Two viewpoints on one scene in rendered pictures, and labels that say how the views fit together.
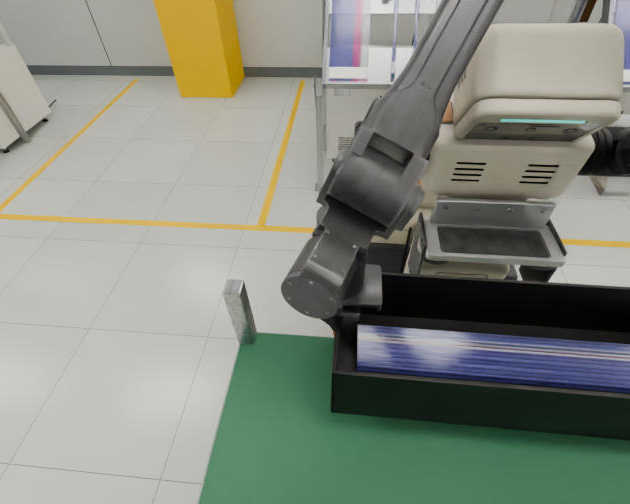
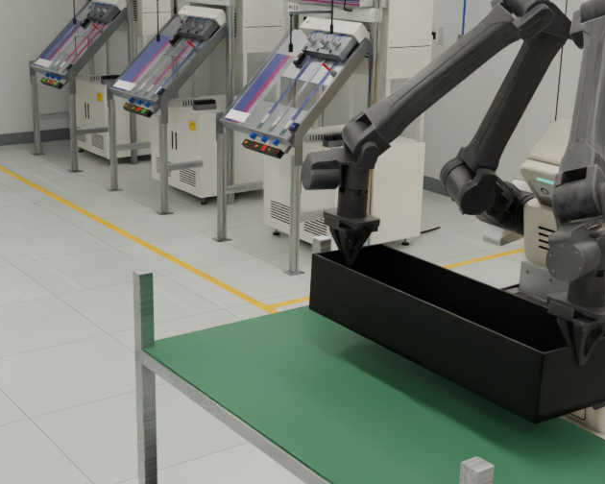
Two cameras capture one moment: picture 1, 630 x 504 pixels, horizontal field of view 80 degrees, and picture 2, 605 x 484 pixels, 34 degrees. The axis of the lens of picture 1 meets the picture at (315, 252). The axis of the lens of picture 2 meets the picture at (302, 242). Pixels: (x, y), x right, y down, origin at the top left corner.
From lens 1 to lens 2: 168 cm
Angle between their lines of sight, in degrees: 49
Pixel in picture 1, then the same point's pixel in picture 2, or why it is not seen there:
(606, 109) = not seen: hidden behind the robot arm
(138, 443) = not seen: outside the picture
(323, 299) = (308, 174)
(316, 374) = (334, 329)
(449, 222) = (532, 292)
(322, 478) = (278, 350)
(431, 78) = (395, 98)
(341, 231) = (336, 154)
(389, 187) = (356, 134)
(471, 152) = (545, 217)
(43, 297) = not seen: hidden behind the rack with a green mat
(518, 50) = (562, 133)
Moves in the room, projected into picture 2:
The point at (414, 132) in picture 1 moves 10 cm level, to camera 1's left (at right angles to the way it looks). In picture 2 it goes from (377, 116) to (338, 108)
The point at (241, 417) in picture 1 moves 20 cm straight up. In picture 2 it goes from (270, 320) to (271, 227)
